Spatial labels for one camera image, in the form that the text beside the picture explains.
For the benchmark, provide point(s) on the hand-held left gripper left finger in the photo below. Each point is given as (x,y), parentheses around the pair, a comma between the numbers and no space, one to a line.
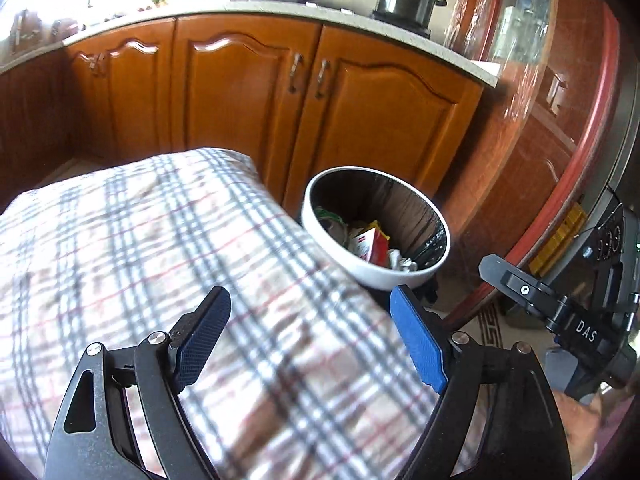
(205,340)

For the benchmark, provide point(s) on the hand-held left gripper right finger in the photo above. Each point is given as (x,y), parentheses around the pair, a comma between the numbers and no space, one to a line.
(420,340)

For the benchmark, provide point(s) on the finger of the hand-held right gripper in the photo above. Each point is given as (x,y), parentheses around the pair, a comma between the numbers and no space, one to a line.
(520,290)

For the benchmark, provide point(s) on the white tissue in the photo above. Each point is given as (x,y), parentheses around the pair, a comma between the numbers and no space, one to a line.
(402,262)

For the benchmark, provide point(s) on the red and white carton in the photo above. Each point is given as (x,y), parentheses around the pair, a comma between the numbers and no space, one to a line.
(362,247)

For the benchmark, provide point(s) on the yellow snack wrapper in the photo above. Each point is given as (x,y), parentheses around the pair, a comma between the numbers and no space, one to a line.
(380,230)

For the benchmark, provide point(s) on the white round waste bin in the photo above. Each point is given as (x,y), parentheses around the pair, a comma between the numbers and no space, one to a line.
(325,242)

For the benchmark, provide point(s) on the crushed dark green carton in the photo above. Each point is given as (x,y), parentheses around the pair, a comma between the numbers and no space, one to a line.
(330,225)

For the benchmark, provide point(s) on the person's right hand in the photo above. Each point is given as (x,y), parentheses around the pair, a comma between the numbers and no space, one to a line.
(575,425)

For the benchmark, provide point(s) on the patterned floor mat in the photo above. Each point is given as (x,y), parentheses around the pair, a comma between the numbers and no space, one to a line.
(490,327)

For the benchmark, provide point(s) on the yellow box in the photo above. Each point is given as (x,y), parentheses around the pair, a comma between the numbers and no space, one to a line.
(562,235)

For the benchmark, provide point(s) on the plaid tablecloth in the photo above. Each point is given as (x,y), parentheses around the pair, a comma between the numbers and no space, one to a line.
(150,235)

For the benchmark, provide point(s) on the red framed glass door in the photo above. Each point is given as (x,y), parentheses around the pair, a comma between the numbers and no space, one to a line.
(525,110)

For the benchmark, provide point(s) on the wooden kitchen cabinet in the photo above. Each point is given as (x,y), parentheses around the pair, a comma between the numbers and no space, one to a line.
(240,90)

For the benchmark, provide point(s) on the white kitchen countertop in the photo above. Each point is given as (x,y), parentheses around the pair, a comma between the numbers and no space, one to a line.
(300,12)

